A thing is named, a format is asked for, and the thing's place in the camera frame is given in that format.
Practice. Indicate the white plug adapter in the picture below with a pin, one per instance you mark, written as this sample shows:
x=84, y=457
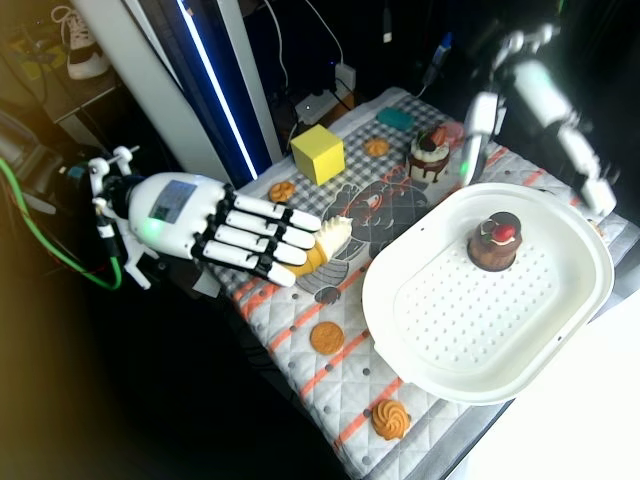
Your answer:
x=345, y=76

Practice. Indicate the pink toy macaron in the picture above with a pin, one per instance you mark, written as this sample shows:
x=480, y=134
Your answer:
x=456, y=132

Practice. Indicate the toy ice cream cone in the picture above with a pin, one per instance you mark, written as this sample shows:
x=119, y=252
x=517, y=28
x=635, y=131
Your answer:
x=335, y=232

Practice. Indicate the chocolate cherry toy cake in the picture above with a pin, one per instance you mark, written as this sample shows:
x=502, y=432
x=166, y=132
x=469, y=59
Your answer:
x=492, y=250

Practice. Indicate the white power strip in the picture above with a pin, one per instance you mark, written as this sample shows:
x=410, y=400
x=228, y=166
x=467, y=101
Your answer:
x=315, y=107

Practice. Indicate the strawberry layer toy cake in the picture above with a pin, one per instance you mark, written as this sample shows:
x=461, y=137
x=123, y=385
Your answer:
x=427, y=162

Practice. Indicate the teal toy block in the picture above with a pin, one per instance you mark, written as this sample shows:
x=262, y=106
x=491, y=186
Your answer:
x=395, y=119

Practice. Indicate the white sneaker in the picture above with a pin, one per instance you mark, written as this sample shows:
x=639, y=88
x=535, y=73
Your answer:
x=82, y=45

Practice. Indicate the yellow foam cube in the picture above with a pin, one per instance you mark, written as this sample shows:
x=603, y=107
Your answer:
x=317, y=152

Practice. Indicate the white column with blue light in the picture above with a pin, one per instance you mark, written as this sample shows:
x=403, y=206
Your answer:
x=150, y=75

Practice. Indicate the white perforated tray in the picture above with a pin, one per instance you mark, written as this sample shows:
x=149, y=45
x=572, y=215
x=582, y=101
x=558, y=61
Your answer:
x=480, y=325

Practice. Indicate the grey quilt with bear print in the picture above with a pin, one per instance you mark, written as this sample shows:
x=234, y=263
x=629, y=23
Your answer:
x=340, y=380

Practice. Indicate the large orange swirl cookie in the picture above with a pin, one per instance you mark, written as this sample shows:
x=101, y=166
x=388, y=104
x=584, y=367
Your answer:
x=391, y=419

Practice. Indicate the small orange swirl cookie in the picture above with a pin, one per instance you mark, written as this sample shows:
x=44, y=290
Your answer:
x=282, y=191
x=376, y=147

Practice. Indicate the round flat orange cookie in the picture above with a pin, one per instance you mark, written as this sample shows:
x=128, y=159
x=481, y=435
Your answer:
x=327, y=338

